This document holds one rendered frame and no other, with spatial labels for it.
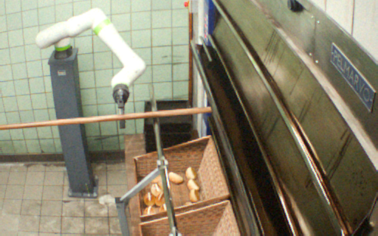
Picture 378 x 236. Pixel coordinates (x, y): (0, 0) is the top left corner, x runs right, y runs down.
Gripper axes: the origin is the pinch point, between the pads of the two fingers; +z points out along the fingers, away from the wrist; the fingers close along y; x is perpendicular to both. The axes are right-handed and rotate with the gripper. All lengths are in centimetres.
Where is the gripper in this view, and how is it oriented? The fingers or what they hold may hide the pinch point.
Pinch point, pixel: (121, 116)
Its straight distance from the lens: 234.4
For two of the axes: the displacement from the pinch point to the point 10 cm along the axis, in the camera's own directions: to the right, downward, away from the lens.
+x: -9.9, 0.7, -1.2
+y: 0.0, 8.5, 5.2
